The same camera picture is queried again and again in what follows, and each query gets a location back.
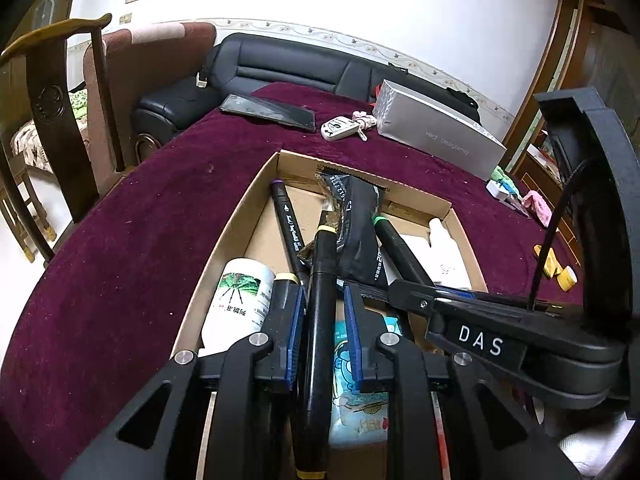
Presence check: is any black foil pouch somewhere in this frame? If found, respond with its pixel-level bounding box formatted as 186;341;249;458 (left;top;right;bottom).
316;168;387;288

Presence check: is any white power adapter in tray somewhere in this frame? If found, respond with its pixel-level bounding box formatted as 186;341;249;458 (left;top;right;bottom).
380;236;435;286

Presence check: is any black leather headboard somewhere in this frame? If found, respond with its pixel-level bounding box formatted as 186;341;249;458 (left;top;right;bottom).
131;34;480;162

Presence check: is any silver grey rectangular box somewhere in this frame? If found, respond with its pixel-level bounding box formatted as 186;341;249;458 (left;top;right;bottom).
373;80;506;180

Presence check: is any yellow foil snack packet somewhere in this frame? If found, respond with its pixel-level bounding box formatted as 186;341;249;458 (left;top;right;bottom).
542;248;564;278

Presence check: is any brown cardboard tray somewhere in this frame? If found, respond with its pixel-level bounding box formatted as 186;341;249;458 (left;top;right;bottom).
174;151;487;351

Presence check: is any white charger plug on bed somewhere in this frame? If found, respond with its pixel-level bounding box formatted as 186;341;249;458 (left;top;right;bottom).
486;180;530;218

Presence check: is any round yellow-rimmed tin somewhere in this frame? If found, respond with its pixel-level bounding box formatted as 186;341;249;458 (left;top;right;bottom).
556;266;578;292

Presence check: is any pink cloth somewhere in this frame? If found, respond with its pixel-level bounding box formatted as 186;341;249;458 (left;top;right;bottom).
521;190;552;228

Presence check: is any black smartphone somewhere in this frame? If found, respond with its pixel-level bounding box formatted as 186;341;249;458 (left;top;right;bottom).
219;94;316;132

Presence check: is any black marker yellow-green cap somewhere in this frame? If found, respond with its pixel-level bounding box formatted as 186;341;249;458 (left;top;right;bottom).
269;273;302;321

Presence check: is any white bottle green leaf label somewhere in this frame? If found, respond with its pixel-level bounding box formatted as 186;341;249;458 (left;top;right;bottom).
198;258;274;358

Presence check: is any black marker green cap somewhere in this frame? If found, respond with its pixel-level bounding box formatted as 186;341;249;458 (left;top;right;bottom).
373;216;434;286

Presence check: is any white car key fob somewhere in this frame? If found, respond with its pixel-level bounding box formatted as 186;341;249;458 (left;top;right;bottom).
320;112;378;142

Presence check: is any wooden chair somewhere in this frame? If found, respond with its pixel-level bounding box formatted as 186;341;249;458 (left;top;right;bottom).
0;13;126;265

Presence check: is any black marker purple cap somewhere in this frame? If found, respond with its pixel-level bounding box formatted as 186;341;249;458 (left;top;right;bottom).
270;179;309;287

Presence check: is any maroon upholstered armchair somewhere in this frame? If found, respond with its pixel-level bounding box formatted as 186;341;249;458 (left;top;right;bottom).
82;22;216;192

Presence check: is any teal tissue pack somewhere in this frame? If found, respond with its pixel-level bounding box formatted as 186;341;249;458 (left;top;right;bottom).
329;321;388;450

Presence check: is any black marker yellow cap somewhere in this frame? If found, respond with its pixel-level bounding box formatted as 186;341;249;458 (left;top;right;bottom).
294;226;337;479

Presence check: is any plain white plastic bottle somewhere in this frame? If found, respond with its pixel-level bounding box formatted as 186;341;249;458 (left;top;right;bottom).
428;218;472;290

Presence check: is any wooden side cabinet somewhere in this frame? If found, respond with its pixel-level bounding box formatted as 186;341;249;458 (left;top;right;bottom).
499;0;640;266

